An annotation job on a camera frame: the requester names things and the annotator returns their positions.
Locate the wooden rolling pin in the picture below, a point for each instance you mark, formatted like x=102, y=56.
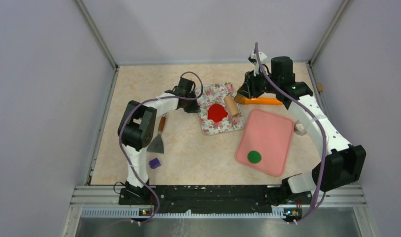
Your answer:
x=231, y=105

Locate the orange toy carrot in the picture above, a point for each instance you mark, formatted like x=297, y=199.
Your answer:
x=260, y=100

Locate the pink plastic tray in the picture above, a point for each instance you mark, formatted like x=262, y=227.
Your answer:
x=269, y=134

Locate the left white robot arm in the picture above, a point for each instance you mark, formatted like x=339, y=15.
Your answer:
x=136, y=129

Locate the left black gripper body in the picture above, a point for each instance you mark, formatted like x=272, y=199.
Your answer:
x=190, y=103

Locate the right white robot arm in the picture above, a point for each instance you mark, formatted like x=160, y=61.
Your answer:
x=341, y=162

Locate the floral rectangular tray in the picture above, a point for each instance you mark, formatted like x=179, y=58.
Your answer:
x=215, y=93

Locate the red dough piece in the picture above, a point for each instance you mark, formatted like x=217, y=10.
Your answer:
x=216, y=113

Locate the purple cube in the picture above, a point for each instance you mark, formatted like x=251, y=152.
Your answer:
x=154, y=163

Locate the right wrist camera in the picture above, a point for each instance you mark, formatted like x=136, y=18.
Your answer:
x=253, y=58

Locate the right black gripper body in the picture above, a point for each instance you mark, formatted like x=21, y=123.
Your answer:
x=259, y=85

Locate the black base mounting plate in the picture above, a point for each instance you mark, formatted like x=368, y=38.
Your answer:
x=213, y=199

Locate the aluminium frame rail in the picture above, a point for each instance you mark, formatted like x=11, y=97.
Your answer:
x=101, y=201

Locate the metal scraper wooden handle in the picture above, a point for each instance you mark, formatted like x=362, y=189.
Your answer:
x=157, y=146

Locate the green dough disc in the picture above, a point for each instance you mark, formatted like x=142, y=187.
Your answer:
x=254, y=157

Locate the small brown wall clip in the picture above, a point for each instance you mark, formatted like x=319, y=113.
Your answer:
x=319, y=87

